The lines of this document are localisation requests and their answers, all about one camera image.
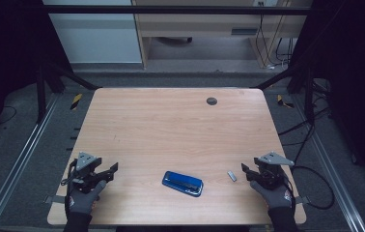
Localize dark chair base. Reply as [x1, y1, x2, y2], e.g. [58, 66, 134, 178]
[155, 36, 194, 45]

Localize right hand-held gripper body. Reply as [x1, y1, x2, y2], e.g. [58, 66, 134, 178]
[253, 151, 295, 191]

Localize black frame crossbar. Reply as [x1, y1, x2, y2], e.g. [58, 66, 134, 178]
[42, 4, 312, 15]

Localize blue stapler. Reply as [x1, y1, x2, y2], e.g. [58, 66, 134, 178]
[161, 170, 205, 198]

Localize grey table edge bracket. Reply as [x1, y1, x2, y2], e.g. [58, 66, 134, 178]
[294, 195, 311, 206]
[42, 194, 69, 205]

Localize black frame strut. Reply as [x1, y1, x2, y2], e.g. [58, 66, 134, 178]
[36, 61, 101, 124]
[253, 62, 316, 125]

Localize thin black floor cable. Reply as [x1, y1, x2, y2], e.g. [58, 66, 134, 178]
[0, 105, 18, 126]

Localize black looped floor cable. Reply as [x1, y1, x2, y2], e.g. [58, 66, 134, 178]
[291, 165, 336, 211]

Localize hanging cables under desk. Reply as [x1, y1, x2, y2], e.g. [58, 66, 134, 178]
[254, 2, 295, 70]

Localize person's right hand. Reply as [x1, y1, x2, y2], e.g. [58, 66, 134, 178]
[249, 180, 295, 213]

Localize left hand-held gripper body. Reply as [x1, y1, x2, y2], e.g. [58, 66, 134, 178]
[69, 151, 107, 194]

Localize white cabinet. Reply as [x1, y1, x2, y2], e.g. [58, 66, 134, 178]
[42, 0, 143, 65]

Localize person's left hand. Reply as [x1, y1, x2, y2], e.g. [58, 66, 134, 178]
[67, 179, 108, 216]

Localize light wooden desk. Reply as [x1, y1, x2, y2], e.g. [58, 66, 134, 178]
[131, 0, 314, 70]

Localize aluminium floor rail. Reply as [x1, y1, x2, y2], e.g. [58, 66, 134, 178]
[290, 95, 365, 232]
[0, 94, 60, 232]

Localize black floor cable bundle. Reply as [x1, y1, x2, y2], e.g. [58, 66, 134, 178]
[277, 78, 333, 167]

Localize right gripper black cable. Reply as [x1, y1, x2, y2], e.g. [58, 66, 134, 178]
[279, 173, 298, 214]

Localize dark curtain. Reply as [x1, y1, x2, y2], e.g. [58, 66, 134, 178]
[291, 0, 365, 189]
[0, 0, 73, 156]

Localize yellow clamp right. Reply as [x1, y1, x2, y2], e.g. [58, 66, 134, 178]
[276, 94, 296, 109]

